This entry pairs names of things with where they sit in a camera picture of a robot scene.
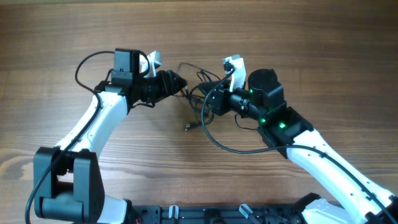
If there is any black USB cable bundle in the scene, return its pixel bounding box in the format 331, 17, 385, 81
133, 62, 224, 131

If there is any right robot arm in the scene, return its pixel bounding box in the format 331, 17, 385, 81
199, 68, 397, 223

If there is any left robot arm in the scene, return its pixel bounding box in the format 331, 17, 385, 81
24, 49, 187, 223

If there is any black left camera cable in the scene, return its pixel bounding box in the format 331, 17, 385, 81
24, 50, 150, 224

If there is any black camera cable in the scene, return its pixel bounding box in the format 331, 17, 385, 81
24, 50, 150, 224
200, 67, 397, 224

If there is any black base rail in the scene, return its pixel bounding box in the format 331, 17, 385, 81
127, 204, 306, 224

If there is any black right camera cable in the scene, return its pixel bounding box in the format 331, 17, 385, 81
200, 67, 397, 224

